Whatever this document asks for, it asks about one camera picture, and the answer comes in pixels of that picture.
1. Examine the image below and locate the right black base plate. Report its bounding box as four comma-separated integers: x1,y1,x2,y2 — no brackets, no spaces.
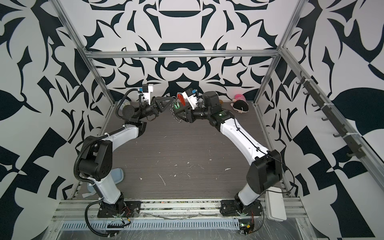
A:
220,200,263,217

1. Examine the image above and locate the light blue pad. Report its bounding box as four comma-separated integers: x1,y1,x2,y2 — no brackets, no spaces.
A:
82,168,124,198

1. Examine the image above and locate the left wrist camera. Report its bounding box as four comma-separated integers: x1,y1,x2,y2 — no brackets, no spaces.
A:
139,84,154,105

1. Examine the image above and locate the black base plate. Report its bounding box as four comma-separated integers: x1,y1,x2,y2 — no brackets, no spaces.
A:
97,201,142,218
220,200,263,217

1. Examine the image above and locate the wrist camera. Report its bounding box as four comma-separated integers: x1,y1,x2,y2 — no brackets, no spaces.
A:
139,84,154,105
182,88,198,110

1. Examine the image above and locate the white ventilated cable duct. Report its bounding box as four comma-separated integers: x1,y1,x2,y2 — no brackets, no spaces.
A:
61,219,240,231

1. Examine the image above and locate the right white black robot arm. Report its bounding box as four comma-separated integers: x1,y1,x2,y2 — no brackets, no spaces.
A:
173,89,283,207

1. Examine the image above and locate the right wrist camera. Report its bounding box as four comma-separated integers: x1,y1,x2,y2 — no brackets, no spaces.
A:
182,88,198,110

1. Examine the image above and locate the aluminium frame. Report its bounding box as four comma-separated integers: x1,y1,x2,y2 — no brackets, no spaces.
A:
51,1,384,188

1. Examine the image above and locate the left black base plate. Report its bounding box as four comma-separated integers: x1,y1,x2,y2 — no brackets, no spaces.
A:
97,201,142,218

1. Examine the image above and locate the white box device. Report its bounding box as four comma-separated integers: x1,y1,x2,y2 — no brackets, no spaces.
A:
265,187,287,222

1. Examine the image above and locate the wall hook rail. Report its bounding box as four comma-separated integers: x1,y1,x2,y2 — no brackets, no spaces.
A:
297,71,367,159

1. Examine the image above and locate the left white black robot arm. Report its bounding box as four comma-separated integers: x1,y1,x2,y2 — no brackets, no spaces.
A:
73,97,175,209

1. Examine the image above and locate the pink black-haired doll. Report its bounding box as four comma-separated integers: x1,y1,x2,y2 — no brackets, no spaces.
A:
231,94,249,114

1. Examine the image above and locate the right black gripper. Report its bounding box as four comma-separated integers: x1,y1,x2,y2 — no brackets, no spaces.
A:
177,103,214,124

